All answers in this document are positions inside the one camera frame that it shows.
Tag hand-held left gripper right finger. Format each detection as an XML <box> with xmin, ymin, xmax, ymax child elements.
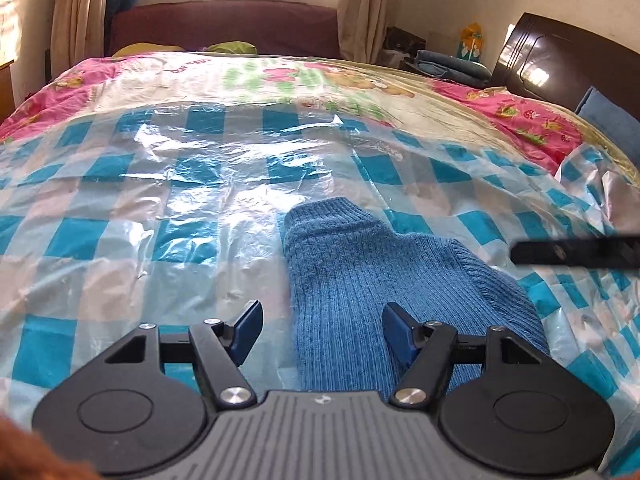
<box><xmin>382</xmin><ymin>302</ymin><xmax>553</xmax><ymax>408</ymax></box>

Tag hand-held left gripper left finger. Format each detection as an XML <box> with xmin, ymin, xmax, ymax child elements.
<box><xmin>102</xmin><ymin>300</ymin><xmax>264</xmax><ymax>408</ymax></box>

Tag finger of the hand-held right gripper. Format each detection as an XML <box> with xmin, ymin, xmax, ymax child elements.
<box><xmin>511</xmin><ymin>237</ymin><xmax>640</xmax><ymax>267</ymax></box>

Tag blue knit sweater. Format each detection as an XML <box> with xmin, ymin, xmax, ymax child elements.
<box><xmin>283</xmin><ymin>198</ymin><xmax>553</xmax><ymax>396</ymax></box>

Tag blue pillow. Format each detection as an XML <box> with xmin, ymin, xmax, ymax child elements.
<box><xmin>575</xmin><ymin>86</ymin><xmax>640</xmax><ymax>137</ymax></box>

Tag pink printed blanket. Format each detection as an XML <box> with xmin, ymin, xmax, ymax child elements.
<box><xmin>0</xmin><ymin>50</ymin><xmax>640</xmax><ymax>191</ymax></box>

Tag blue checkered plastic sheet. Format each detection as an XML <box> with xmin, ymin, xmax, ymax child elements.
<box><xmin>0</xmin><ymin>52</ymin><xmax>640</xmax><ymax>480</ymax></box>

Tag dark wooden headboard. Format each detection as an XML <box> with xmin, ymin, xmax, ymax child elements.
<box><xmin>489</xmin><ymin>12</ymin><xmax>640</xmax><ymax>122</ymax></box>

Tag folded blue jeans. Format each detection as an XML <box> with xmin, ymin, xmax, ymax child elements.
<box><xmin>415</xmin><ymin>50</ymin><xmax>494</xmax><ymax>91</ymax></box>

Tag dark brown box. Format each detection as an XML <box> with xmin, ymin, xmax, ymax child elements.
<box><xmin>384</xmin><ymin>26</ymin><xmax>427</xmax><ymax>68</ymax></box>

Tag yellow-green pillow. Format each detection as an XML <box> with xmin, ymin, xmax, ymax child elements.
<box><xmin>206</xmin><ymin>40</ymin><xmax>259</xmax><ymax>55</ymax></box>

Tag yellow pillow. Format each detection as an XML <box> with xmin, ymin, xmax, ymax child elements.
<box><xmin>112</xmin><ymin>42</ymin><xmax>187</xmax><ymax>59</ymax></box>

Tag beige curtain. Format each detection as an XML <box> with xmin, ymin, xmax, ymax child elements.
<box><xmin>50</xmin><ymin>0</ymin><xmax>118</xmax><ymax>81</ymax></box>
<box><xmin>336</xmin><ymin>0</ymin><xmax>396</xmax><ymax>66</ymax></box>

